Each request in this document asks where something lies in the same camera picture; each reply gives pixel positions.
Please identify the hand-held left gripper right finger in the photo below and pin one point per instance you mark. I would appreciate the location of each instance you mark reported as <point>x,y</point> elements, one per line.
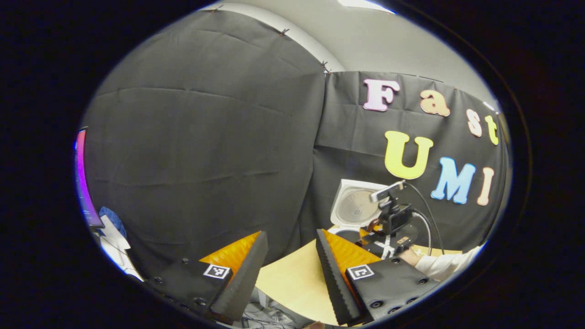
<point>336,283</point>

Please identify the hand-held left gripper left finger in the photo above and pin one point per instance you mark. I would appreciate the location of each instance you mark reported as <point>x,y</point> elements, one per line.
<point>244,283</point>

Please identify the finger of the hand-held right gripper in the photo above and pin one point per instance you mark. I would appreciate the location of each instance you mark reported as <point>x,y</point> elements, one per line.
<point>381,246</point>

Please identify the white rice cooker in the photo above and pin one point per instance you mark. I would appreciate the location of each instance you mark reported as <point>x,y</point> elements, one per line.
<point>349,205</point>

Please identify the white paper stack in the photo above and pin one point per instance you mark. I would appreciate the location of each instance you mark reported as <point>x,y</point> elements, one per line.
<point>116,256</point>

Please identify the blue cloth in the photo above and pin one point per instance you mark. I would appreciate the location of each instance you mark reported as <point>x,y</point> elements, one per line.
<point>113,219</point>

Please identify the black backdrop cloth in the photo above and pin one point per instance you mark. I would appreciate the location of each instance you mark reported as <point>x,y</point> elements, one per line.
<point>205,137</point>

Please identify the black cloth clip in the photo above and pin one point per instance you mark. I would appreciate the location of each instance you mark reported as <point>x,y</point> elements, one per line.
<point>284,32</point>
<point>325,67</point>

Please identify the monitor with purple screen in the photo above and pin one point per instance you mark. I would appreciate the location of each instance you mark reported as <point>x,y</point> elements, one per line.
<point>84,183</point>

